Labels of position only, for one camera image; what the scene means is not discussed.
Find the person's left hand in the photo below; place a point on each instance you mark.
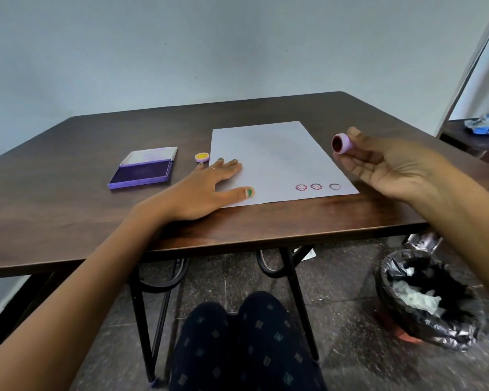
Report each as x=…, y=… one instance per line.
x=199, y=195

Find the person's right hand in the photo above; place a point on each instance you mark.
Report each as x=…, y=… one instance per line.
x=395, y=168

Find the person's right thumb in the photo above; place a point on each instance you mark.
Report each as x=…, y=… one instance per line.
x=360, y=136

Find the person's left thumb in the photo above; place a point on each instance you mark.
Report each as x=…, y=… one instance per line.
x=238, y=193

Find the person's left little finger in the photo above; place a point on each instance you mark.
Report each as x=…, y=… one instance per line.
x=200, y=168

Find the person's left middle finger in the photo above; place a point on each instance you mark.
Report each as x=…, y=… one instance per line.
x=225, y=168

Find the round pink stamp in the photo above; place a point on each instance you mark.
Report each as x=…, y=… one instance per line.
x=340, y=143

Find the white paper sheet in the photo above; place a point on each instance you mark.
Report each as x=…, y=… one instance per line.
x=277, y=158

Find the person's right forearm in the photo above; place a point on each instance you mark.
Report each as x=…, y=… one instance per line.
x=468, y=223

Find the person's left forearm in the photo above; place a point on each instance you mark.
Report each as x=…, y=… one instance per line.
x=77, y=297

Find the yellow smiley stamp cap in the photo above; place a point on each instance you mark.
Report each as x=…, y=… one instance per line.
x=202, y=157

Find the purple ink pad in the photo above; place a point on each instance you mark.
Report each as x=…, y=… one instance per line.
x=140, y=173

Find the white paper scrap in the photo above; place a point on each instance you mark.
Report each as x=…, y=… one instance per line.
x=308, y=253

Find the dark wooden side table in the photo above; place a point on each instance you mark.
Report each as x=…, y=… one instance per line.
x=472, y=146

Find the blue plastic packet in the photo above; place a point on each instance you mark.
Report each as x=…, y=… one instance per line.
x=487, y=125

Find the person's legs in dark trousers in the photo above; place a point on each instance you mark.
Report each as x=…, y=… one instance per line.
x=244, y=346

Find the bin with black bag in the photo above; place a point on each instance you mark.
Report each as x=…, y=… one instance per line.
x=428, y=301

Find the grey metal frame bar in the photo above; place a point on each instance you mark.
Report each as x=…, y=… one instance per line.
x=466, y=75

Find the black metal table frame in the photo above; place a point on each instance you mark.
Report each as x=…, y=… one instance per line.
x=140, y=321

